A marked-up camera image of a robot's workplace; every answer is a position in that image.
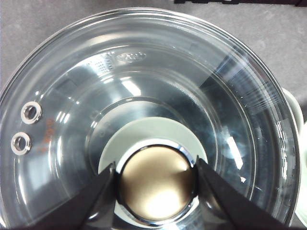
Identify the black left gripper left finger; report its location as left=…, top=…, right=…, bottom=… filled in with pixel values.
left=9, top=162, right=117, bottom=230

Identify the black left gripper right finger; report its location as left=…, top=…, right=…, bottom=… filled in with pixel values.
left=195, top=156, right=293, bottom=230

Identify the glass lid with green knob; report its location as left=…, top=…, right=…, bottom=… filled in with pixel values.
left=0, top=8, right=301, bottom=230

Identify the green electric steamer pot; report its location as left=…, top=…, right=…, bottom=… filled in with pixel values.
left=282, top=88, right=307, bottom=226

